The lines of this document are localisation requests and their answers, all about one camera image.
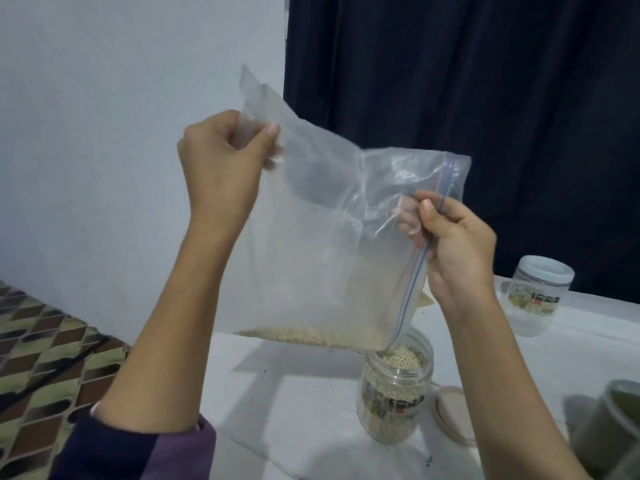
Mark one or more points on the person's right hand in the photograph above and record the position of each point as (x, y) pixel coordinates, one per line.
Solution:
(462, 257)

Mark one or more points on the person's right forearm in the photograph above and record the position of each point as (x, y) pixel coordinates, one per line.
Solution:
(505, 395)

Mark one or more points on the transparent jar blue lid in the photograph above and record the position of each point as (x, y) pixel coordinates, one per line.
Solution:
(538, 295)

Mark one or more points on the pink round lid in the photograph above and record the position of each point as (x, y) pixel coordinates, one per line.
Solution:
(456, 417)

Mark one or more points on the dark navy curtain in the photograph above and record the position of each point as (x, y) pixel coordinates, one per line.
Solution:
(450, 95)

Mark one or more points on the person's left forearm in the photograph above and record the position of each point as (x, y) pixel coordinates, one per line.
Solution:
(170, 345)

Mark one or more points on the zip bag of corn kernels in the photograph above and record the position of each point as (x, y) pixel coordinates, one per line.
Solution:
(426, 300)

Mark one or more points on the transparent jar pink lid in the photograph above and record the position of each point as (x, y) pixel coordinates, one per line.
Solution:
(393, 405)

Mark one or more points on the clear bag with cream grains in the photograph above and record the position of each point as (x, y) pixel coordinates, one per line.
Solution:
(320, 245)

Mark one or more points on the person's left hand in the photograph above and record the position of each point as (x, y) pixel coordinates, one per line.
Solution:
(222, 180)

